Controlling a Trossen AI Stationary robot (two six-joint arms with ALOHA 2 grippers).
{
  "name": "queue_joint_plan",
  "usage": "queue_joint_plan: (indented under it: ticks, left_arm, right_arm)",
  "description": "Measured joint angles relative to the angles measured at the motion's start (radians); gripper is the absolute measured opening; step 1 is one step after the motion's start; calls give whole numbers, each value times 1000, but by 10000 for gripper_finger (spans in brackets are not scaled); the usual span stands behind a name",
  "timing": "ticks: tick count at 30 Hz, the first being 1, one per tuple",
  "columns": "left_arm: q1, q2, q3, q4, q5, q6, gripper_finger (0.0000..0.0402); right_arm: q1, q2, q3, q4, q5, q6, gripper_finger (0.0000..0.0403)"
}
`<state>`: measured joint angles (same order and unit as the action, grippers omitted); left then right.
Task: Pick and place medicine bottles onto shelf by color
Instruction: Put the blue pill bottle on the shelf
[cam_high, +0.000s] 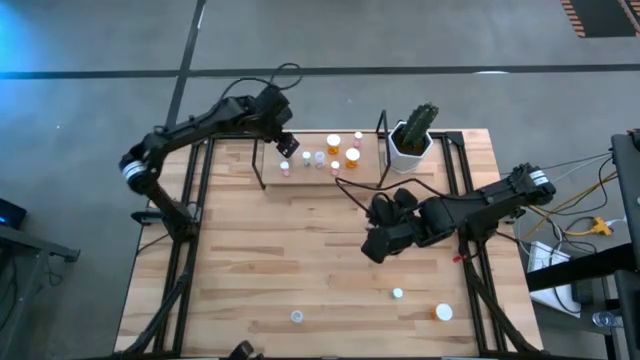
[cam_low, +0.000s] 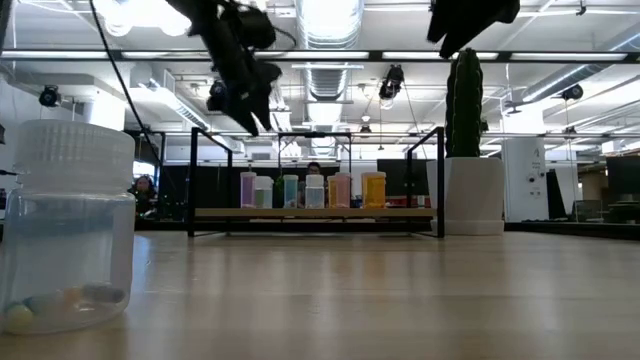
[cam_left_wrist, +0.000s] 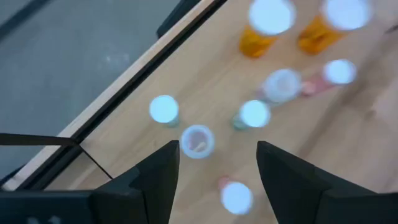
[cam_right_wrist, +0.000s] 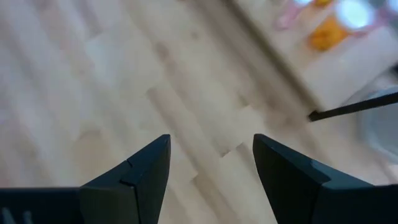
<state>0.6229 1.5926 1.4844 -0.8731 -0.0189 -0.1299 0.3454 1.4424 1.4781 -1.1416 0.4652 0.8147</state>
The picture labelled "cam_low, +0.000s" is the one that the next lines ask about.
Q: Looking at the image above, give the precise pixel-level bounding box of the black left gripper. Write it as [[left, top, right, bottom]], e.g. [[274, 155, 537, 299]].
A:
[[207, 34, 284, 137]]

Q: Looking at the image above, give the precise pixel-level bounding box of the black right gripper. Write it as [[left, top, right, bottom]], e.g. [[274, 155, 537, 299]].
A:
[[427, 0, 521, 60]]

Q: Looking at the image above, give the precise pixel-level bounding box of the green medicine bottle white cap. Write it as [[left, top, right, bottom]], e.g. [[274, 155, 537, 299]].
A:
[[254, 175, 274, 210]]

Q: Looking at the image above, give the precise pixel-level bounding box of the teal medicine bottle white cap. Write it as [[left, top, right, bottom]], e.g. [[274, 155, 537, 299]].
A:
[[282, 173, 300, 210]]

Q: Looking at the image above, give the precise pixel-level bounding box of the clear plastic pill jar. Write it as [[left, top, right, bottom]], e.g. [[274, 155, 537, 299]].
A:
[[0, 118, 137, 336], [305, 173, 326, 210]]

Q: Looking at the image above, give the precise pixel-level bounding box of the dark green cactus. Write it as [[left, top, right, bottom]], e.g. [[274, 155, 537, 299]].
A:
[[444, 47, 485, 159]]

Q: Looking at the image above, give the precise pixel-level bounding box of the black overhead beam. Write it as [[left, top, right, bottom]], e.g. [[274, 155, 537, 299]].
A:
[[0, 48, 640, 64]]

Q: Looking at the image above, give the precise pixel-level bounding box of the white plant pot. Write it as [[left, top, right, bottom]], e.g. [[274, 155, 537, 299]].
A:
[[426, 157, 506, 237]]

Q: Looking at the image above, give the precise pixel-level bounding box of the white column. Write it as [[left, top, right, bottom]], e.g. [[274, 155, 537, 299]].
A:
[[501, 137, 547, 224]]

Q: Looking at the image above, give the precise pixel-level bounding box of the silver spiral ventilation duct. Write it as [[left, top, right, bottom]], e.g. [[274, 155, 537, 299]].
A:
[[294, 0, 366, 159]]

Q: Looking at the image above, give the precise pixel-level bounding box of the black ceiling camera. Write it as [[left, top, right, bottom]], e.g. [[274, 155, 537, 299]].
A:
[[559, 83, 585, 103], [378, 63, 405, 101], [38, 84, 62, 109]]

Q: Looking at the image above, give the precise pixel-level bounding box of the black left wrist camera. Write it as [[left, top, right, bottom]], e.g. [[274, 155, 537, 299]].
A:
[[234, 3, 277, 50]]

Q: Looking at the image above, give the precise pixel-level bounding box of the wooden shelf with black frame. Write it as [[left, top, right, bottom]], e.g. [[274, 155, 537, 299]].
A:
[[185, 125, 446, 240]]

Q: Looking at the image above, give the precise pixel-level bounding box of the large grey ventilation duct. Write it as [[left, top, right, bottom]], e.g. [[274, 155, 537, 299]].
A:
[[519, 22, 640, 104]]

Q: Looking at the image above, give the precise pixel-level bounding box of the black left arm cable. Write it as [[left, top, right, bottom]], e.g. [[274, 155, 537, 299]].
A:
[[88, 0, 166, 169]]

